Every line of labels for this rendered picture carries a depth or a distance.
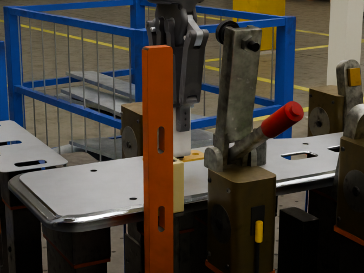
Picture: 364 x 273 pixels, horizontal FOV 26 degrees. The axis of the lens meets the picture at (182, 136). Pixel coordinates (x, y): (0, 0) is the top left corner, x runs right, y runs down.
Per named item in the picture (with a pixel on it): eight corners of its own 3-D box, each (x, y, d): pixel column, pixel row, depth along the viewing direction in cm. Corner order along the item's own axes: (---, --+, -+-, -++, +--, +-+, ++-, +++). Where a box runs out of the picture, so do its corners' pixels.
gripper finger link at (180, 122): (186, 91, 102) (196, 95, 99) (186, 129, 103) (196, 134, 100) (175, 92, 101) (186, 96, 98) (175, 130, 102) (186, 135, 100)
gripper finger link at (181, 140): (188, 102, 103) (190, 103, 102) (188, 154, 105) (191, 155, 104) (167, 104, 102) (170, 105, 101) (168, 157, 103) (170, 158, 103)
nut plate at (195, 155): (196, 151, 108) (196, 143, 108) (210, 158, 105) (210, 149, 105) (141, 159, 105) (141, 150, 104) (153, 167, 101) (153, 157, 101)
